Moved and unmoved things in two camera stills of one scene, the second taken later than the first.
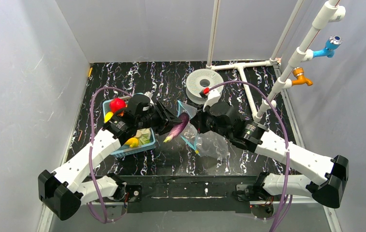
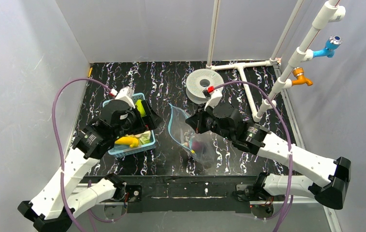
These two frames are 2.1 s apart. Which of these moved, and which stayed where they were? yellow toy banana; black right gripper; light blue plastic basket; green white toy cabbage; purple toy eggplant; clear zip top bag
Moved: clear zip top bag; purple toy eggplant
Stayed: black right gripper; light blue plastic basket; yellow toy banana; green white toy cabbage
